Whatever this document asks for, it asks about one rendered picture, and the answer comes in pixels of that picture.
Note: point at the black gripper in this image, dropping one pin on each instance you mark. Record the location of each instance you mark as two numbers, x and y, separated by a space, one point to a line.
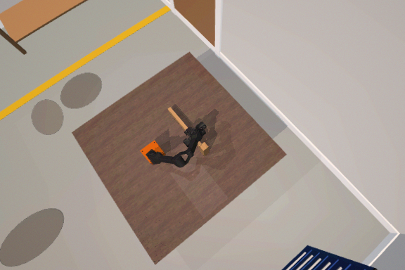
188 140

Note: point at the wooden bed post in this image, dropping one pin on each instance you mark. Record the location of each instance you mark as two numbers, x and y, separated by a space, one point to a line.
204 149

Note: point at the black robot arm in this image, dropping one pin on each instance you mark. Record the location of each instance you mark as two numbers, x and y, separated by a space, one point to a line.
196 135

